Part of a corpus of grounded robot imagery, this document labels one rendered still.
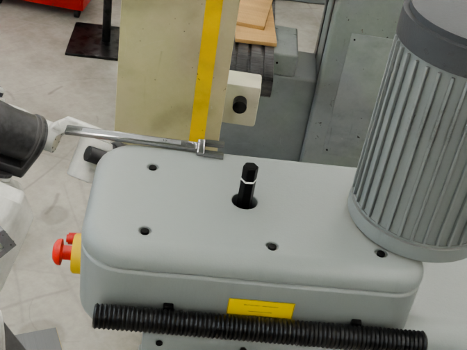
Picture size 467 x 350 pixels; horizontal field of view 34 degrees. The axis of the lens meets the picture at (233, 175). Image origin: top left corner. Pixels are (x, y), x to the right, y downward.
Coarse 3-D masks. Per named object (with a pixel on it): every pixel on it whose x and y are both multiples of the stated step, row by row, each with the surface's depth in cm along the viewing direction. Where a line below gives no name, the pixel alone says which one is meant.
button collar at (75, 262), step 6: (78, 234) 114; (78, 240) 113; (72, 246) 112; (78, 246) 112; (72, 252) 112; (78, 252) 112; (72, 258) 112; (78, 258) 112; (72, 264) 112; (78, 264) 112; (72, 270) 113; (78, 270) 113
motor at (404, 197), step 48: (432, 0) 94; (432, 48) 88; (384, 96) 99; (432, 96) 91; (384, 144) 100; (432, 144) 94; (384, 192) 102; (432, 192) 98; (384, 240) 104; (432, 240) 102
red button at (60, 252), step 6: (60, 240) 114; (54, 246) 113; (60, 246) 113; (66, 246) 114; (54, 252) 113; (60, 252) 113; (66, 252) 114; (54, 258) 113; (60, 258) 113; (66, 258) 114; (60, 264) 115
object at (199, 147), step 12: (72, 132) 116; (84, 132) 117; (96, 132) 117; (108, 132) 117; (120, 132) 118; (144, 144) 117; (156, 144) 117; (168, 144) 117; (180, 144) 117; (192, 144) 118; (204, 144) 118; (216, 144) 119; (204, 156) 117; (216, 156) 117
